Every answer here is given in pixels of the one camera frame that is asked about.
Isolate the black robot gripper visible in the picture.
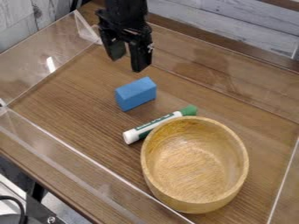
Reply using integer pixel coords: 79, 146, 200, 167
97, 0, 154, 73

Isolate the blue rectangular block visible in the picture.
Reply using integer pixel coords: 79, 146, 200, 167
115, 77, 157, 111

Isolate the brown wooden bowl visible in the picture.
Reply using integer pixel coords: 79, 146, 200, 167
141, 116, 250, 214

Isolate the green and white marker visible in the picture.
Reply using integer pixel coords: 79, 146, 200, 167
123, 105, 198, 144

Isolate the clear acrylic corner bracket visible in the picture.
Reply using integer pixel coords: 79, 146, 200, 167
74, 10, 103, 46

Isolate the clear acrylic barrier wall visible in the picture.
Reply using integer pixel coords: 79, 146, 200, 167
0, 104, 194, 224

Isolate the black metal mount base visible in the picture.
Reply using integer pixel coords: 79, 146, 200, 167
0, 200, 69, 224

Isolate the black cable at corner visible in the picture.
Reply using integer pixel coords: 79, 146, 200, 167
0, 195, 27, 224

